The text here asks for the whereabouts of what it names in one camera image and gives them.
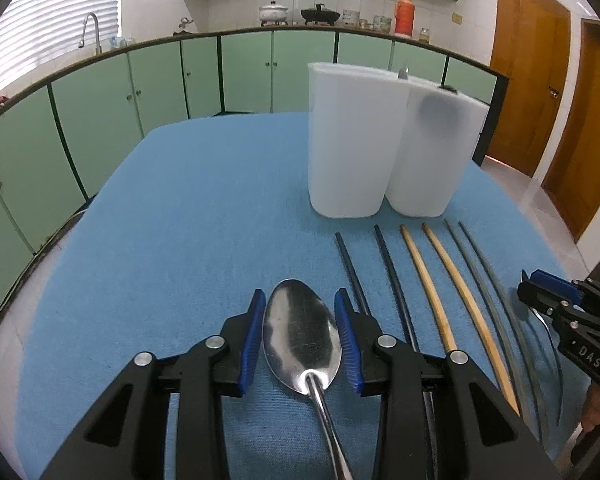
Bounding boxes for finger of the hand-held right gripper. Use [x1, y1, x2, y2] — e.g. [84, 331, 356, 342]
[517, 282, 576, 318]
[530, 269, 600, 311]

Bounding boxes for large metal spoon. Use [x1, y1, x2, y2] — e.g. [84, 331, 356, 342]
[262, 278, 355, 480]

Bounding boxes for metal kitchen faucet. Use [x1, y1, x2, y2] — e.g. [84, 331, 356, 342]
[78, 12, 104, 56]

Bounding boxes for white window blind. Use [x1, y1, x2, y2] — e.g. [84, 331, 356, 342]
[0, 0, 121, 94]

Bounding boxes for orange thermos flask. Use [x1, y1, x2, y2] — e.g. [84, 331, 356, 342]
[394, 0, 414, 37]

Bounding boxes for white cooking pot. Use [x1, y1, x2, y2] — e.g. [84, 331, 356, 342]
[259, 2, 289, 26]

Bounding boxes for grey chopstick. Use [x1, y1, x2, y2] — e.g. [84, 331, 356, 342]
[445, 218, 528, 403]
[459, 220, 548, 446]

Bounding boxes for person's right hand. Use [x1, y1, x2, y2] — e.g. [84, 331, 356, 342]
[581, 384, 600, 434]

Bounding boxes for black chopstick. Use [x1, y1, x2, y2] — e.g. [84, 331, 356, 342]
[374, 224, 421, 353]
[335, 231, 373, 317]

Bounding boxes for white plastic utensil container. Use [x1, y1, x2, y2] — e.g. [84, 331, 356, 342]
[307, 61, 411, 218]
[386, 77, 490, 218]

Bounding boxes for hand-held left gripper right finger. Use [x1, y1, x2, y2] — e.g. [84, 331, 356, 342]
[334, 288, 563, 480]

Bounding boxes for wooden chopstick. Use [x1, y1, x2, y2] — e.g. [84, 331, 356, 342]
[422, 222, 522, 417]
[400, 224, 458, 353]

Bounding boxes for green kitchen base cabinets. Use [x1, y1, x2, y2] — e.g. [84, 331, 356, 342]
[0, 27, 510, 341]

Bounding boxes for wooden door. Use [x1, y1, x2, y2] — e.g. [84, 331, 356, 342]
[541, 19, 600, 244]
[486, 0, 572, 179]

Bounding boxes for blue tablecloth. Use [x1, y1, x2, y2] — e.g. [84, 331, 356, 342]
[0, 112, 588, 480]

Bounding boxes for black wok with lid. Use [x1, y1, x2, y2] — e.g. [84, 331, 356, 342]
[300, 3, 340, 26]

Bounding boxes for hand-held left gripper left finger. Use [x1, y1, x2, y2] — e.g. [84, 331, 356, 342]
[40, 289, 267, 480]

